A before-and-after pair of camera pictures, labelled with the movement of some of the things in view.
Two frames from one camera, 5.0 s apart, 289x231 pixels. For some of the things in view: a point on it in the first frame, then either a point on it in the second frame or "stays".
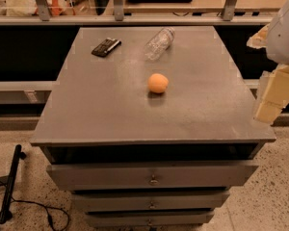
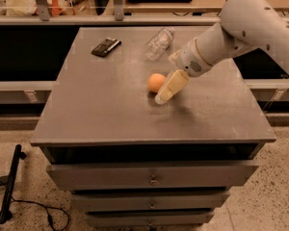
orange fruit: x=157 y=83 stays
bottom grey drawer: x=148 y=218 stays
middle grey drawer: x=150 y=200 stays
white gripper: x=284 y=36 -> x=188 y=60
